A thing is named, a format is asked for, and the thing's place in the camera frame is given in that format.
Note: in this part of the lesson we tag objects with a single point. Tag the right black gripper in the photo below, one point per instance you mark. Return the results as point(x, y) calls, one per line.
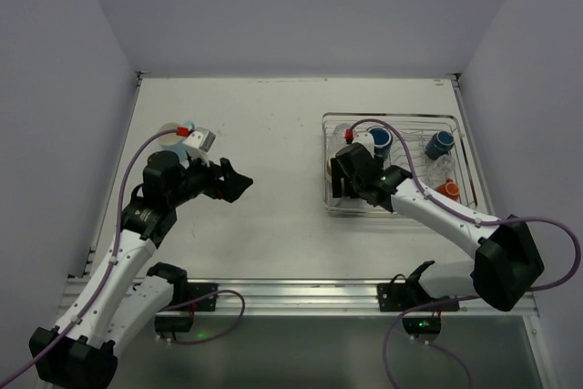
point(348, 170)

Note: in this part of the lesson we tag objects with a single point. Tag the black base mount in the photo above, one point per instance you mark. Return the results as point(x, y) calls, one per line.
point(181, 320)
point(397, 296)

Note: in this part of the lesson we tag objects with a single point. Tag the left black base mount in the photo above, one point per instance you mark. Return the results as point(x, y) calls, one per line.
point(181, 320)

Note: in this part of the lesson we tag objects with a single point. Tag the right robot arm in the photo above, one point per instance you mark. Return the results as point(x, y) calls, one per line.
point(503, 260)

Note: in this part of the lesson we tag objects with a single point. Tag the metal wire dish rack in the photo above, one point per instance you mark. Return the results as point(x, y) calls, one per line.
point(411, 133)

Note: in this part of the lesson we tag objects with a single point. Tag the large dark blue mug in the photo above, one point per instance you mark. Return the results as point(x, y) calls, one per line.
point(382, 141)

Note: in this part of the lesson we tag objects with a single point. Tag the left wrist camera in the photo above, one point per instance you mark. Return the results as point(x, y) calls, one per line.
point(199, 141)

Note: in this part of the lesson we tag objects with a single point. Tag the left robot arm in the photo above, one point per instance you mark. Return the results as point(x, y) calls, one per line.
point(83, 348)

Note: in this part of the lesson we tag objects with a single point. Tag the aluminium front rail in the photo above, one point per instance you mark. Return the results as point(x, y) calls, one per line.
point(335, 298)

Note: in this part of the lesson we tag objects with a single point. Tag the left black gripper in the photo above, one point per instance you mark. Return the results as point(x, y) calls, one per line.
point(220, 179)

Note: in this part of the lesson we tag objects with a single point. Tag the orange cup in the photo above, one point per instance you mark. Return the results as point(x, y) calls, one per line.
point(449, 189)

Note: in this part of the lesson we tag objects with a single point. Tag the clear faceted glass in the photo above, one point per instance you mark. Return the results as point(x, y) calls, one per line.
point(338, 140)

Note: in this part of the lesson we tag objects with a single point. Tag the small clear glass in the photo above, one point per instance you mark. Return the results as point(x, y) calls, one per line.
point(442, 168)

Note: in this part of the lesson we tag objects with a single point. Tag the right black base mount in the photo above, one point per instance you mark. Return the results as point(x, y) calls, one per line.
point(397, 296)

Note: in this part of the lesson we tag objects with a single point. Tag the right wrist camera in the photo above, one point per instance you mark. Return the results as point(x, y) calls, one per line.
point(364, 138)

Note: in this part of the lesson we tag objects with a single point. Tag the cream cup brown band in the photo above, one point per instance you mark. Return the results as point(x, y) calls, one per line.
point(328, 170)

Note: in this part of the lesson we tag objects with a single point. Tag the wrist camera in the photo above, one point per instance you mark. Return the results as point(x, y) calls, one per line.
point(199, 141)
point(364, 138)

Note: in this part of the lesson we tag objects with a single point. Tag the small dark blue cup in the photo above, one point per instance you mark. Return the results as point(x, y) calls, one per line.
point(439, 144)

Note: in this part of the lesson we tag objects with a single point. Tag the light blue mug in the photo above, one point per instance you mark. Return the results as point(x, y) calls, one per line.
point(173, 142)

